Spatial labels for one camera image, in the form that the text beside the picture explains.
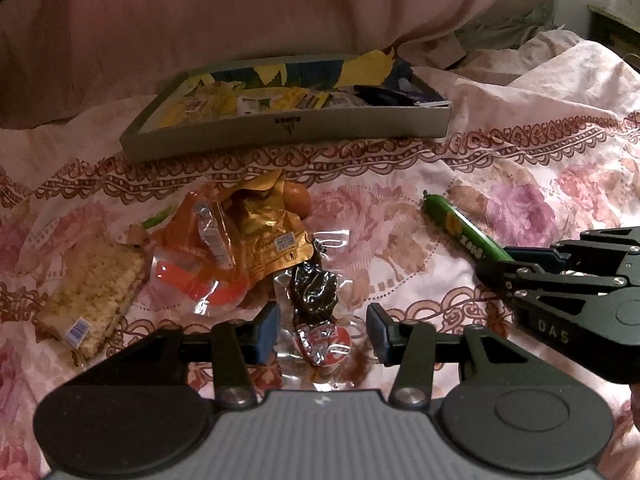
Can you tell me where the clear packet dark snack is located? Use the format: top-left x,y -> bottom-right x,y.
273,230 -> 371,392

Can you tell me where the orange clear snack bag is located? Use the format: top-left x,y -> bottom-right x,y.
148,182 -> 250,316

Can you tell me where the green sausage stick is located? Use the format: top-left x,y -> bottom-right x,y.
422,192 -> 513,261

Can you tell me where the rice cracker bar packet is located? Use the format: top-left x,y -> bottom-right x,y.
37,235 -> 148,362

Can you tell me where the gold foil snack packet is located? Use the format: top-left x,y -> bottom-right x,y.
217,170 -> 314,286

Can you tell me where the small orange fruit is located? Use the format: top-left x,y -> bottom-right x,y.
282,181 -> 311,219

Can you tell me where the floral pink bedsheet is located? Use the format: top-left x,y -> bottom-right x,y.
1,30 -> 639,479

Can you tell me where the grey cardboard tray box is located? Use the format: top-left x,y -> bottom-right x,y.
120,50 -> 451,162

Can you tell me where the pink pillow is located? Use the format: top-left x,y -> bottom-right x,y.
1,0 -> 496,129

